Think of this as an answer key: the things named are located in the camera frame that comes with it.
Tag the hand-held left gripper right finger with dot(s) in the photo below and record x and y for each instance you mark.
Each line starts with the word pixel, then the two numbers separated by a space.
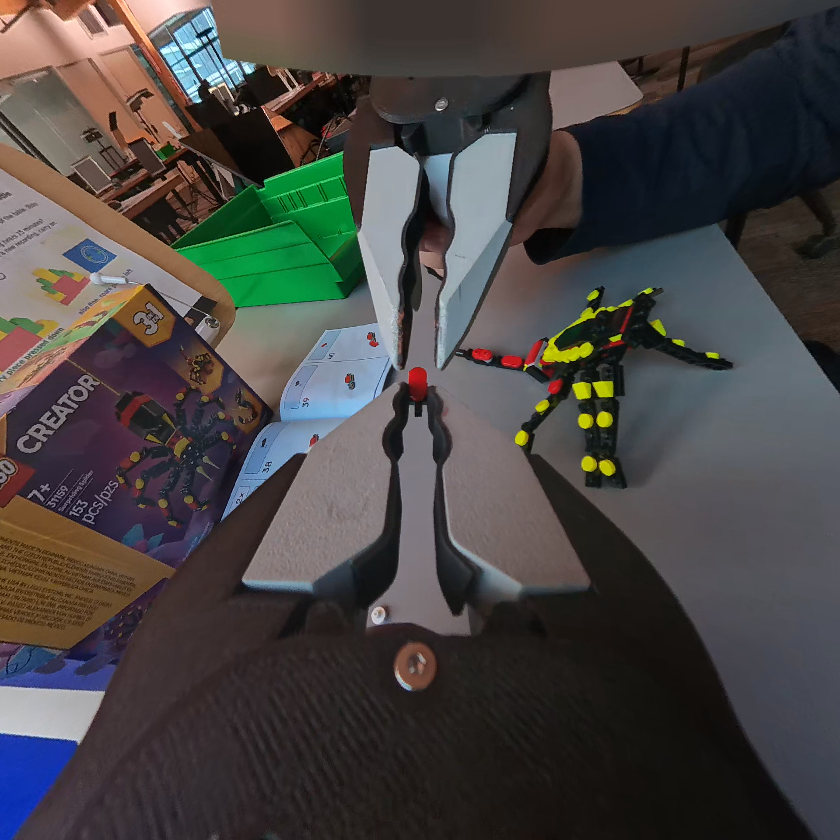
pixel 505 518

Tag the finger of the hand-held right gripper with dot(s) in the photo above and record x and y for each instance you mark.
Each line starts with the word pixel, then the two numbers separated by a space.
pixel 387 229
pixel 482 210

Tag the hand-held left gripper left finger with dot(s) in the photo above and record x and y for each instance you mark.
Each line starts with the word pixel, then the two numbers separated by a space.
pixel 328 512

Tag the red rounded lego piece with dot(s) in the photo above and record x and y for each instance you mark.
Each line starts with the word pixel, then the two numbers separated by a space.
pixel 417 380

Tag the person's right forearm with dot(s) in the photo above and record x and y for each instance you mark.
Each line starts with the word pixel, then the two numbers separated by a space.
pixel 689 151

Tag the lego instruction booklet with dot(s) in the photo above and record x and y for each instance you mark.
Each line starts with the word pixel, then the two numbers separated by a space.
pixel 341 367

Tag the black yellow lego creature model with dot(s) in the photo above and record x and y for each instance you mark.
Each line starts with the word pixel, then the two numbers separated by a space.
pixel 584 338

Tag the purple yellow lego box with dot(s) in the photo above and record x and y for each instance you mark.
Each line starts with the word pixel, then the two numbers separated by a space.
pixel 131 426

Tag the person's right hand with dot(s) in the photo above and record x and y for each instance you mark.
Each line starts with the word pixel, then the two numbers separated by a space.
pixel 554 190

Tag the green plastic bin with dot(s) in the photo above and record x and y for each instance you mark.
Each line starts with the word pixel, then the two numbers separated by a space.
pixel 262 262

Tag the white background table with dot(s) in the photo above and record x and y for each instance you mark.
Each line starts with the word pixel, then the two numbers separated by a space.
pixel 590 92

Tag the wooden clipboard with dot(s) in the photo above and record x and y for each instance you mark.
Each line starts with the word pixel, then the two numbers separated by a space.
pixel 131 233

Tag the large paned window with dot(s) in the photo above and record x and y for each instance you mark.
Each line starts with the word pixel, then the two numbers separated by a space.
pixel 197 52

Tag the white tethered pin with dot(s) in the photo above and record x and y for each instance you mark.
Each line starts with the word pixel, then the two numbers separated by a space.
pixel 108 278

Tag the blue plastic bin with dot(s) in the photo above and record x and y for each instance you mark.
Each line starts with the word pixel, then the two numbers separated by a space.
pixel 33 787

